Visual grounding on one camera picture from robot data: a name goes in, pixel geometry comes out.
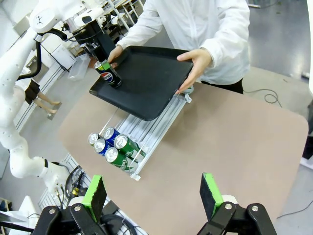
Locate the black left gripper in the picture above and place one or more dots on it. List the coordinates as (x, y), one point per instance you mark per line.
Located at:
(86, 34)

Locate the person in white jacket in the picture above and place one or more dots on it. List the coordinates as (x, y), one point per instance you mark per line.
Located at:
(195, 24)

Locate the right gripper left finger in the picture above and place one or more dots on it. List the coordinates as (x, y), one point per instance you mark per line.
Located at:
(93, 195)

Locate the person's right forearm white sleeve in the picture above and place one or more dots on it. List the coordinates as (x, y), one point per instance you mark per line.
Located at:
(137, 31)

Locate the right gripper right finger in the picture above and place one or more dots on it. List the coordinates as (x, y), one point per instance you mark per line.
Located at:
(211, 195)

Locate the blue Pocari Sweat can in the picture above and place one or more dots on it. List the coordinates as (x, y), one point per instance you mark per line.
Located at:
(99, 145)
(109, 133)

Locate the black Pepsi can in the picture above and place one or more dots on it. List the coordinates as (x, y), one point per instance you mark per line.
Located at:
(93, 138)
(111, 78)

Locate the person's left forearm white sleeve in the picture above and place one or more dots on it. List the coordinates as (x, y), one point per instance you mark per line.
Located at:
(227, 44)

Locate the black serving tray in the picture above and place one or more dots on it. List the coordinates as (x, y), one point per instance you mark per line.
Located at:
(146, 83)

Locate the person's right hand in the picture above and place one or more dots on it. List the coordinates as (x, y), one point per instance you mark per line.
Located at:
(114, 55)

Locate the clear plastic container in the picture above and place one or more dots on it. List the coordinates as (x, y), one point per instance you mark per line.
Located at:
(78, 69)

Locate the green Chilsung can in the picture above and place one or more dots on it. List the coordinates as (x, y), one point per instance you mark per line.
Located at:
(121, 141)
(189, 90)
(112, 154)

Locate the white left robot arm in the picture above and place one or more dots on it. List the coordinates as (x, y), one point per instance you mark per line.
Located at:
(9, 85)

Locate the person's left hand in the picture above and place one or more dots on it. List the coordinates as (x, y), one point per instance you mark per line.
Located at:
(200, 63)

